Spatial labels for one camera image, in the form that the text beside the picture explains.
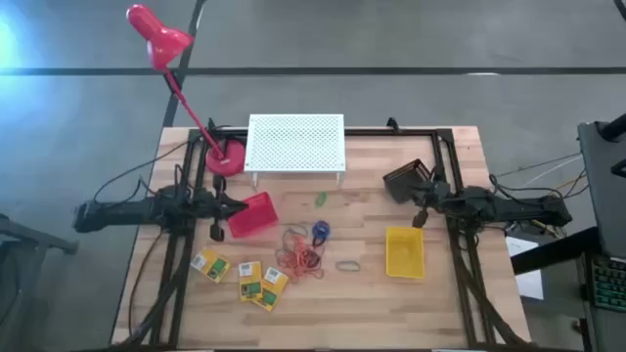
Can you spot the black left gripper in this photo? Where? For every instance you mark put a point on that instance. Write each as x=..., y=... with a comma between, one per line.
x=205, y=205

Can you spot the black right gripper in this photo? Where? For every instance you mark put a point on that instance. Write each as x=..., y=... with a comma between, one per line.
x=437, y=195

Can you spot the black plastic basket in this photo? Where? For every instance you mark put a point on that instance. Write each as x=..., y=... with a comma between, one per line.
x=403, y=178

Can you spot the red plastic basket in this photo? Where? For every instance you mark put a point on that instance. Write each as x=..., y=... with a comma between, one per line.
x=254, y=217

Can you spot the grey-blue rubber band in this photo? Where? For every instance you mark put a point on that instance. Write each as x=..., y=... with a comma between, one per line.
x=286, y=230

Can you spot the yellow plastic basket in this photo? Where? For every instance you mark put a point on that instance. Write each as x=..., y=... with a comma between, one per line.
x=405, y=251

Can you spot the yellow crayon box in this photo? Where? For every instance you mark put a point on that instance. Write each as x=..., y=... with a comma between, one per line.
x=210, y=266
x=271, y=291
x=250, y=283

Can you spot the blue rubber band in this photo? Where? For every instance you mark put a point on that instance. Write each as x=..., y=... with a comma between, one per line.
x=337, y=266

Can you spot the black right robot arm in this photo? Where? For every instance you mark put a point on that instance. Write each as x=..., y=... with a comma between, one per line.
x=528, y=207

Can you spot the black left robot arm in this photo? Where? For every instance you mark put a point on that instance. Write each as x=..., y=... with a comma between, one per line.
x=122, y=212

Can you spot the black desk beam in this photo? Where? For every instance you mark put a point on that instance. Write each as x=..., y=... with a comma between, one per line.
x=552, y=254

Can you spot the red desk lamp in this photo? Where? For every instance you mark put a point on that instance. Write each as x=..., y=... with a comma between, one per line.
x=164, y=44

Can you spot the pile of rubber bands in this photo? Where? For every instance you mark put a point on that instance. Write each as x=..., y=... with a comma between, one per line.
x=299, y=259

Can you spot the white perforated metal shelf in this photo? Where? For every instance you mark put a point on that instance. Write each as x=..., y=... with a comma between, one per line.
x=293, y=142

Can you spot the orange rubber band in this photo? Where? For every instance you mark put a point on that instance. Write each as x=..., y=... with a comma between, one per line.
x=303, y=266

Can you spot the white paper sheet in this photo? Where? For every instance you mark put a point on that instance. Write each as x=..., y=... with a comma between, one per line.
x=530, y=288

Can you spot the grey metal stand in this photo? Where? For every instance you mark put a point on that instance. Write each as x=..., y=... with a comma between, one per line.
x=29, y=239

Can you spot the black computer keyboard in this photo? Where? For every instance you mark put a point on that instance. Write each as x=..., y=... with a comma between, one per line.
x=611, y=283

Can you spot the black aluminium table frame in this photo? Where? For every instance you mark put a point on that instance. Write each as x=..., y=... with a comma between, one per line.
x=391, y=132

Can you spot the black frame clamp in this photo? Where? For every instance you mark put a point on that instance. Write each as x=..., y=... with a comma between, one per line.
x=392, y=124
x=212, y=124

